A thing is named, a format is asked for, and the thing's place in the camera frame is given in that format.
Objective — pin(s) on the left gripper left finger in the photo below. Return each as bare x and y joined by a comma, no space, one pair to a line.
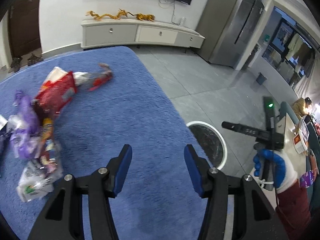
62,215

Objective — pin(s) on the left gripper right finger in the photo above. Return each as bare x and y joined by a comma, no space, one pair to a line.
236,207

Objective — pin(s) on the white paper wrapper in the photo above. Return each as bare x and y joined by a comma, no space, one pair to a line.
40,173

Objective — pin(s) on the purple wrapper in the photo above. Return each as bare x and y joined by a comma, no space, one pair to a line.
25,137

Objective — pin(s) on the red white snack bag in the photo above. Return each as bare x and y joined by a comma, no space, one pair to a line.
56,91

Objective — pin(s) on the red silver candy wrapper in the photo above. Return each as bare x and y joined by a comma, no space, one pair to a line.
92,81

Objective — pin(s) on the white printed carton box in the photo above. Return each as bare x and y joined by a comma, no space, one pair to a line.
4,135

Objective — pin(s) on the maroon sleeved right forearm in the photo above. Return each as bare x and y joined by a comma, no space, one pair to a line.
293,210

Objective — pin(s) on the right blue white gloved hand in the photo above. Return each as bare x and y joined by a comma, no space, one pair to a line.
284,174

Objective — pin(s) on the person in yellow jacket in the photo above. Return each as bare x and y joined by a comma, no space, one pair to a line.
301,107

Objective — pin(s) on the small dark waste basket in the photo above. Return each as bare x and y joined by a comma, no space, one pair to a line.
261,79

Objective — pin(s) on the blue fuzzy rug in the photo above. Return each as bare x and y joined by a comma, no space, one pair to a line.
157,200

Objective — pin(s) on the grey steel refrigerator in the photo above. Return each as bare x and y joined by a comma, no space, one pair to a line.
227,26

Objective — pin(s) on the left brown shoe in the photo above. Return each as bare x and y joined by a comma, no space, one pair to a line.
15,65

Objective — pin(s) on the golden tiger figurine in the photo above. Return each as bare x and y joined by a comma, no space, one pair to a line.
145,17

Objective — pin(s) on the white tv console cabinet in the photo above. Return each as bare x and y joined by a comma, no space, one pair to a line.
109,32

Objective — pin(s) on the golden dragon figurine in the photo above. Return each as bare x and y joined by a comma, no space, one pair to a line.
98,17

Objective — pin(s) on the dark brown entrance door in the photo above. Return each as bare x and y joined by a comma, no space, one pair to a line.
24,34

